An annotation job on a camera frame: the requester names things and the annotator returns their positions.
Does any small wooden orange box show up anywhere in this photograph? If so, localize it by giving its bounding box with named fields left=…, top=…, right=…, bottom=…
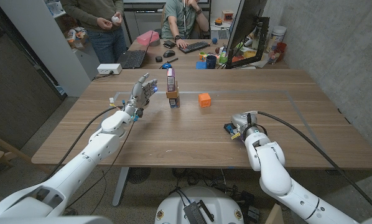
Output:
left=221, top=10, right=235, bottom=22

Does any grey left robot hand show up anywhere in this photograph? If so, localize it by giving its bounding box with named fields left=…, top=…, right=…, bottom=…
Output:
left=123, top=72, right=159, bottom=118

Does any standing person olive sweater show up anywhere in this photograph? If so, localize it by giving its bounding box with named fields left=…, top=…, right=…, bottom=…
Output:
left=60, top=0, right=128, bottom=64

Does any black computer monitor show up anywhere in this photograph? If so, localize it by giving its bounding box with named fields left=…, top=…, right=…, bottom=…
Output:
left=225, top=0, right=270, bottom=69

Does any white cabinet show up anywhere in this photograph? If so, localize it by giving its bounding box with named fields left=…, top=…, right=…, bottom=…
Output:
left=0, top=0, right=100, bottom=97

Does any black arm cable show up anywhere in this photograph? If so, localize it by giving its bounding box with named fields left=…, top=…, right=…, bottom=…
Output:
left=44, top=105, right=124, bottom=181
left=257, top=111, right=372, bottom=215

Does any orange block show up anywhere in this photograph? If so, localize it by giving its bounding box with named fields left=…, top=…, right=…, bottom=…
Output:
left=198, top=92, right=212, bottom=108

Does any silver laptop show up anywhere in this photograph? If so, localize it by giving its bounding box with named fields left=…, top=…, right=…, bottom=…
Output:
left=210, top=27, right=232, bottom=40

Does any purple and brown carton box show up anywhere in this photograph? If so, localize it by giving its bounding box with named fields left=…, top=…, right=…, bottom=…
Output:
left=165, top=67, right=180, bottom=109

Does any pink plastic box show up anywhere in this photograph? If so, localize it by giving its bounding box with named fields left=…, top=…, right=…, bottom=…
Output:
left=136, top=30, right=160, bottom=47

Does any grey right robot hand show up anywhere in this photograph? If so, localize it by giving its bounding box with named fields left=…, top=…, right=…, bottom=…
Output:
left=223, top=111, right=264, bottom=140

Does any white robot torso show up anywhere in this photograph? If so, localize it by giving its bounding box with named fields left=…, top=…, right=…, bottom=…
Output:
left=154, top=185, right=245, bottom=224

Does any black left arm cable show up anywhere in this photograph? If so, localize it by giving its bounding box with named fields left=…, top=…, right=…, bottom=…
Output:
left=44, top=105, right=124, bottom=181

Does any white power strip box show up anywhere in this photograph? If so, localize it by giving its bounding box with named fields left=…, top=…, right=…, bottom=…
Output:
left=96, top=63, right=123, bottom=75

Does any black laptop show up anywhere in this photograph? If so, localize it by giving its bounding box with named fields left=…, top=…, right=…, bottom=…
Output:
left=116, top=30, right=155, bottom=70

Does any black round fan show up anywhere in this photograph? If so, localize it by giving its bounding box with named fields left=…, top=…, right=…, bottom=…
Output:
left=126, top=167, right=152, bottom=185

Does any seated person green shirt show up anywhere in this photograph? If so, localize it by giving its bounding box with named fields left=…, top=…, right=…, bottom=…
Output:
left=160, top=0, right=210, bottom=49

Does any black keyboard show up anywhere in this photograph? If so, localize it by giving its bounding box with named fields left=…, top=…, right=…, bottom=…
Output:
left=179, top=40, right=210, bottom=54

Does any dark blue mug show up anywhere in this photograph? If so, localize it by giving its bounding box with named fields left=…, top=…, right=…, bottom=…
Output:
left=205, top=55, right=218, bottom=70

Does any black device on torso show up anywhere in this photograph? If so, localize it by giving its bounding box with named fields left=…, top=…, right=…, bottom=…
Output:
left=183, top=200, right=215, bottom=224

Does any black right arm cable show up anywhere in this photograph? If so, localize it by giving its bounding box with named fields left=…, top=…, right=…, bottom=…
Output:
left=257, top=111, right=372, bottom=215

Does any red cup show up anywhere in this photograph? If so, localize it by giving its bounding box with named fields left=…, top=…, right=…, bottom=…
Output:
left=274, top=42, right=287, bottom=60

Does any wooden chair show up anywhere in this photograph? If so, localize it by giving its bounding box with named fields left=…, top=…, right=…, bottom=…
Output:
left=0, top=130, right=55, bottom=178

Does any white canister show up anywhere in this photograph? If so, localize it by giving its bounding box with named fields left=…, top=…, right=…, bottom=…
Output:
left=268, top=25, right=287, bottom=52

